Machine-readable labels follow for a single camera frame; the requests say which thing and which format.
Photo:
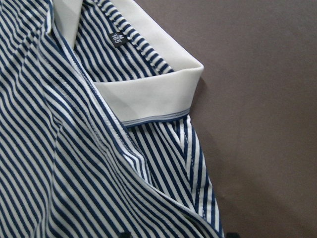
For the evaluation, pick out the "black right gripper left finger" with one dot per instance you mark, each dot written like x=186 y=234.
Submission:
x=125 y=235

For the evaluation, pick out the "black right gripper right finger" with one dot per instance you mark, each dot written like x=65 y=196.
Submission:
x=232 y=235

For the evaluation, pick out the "navy white striped polo shirt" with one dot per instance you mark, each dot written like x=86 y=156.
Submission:
x=95 y=136

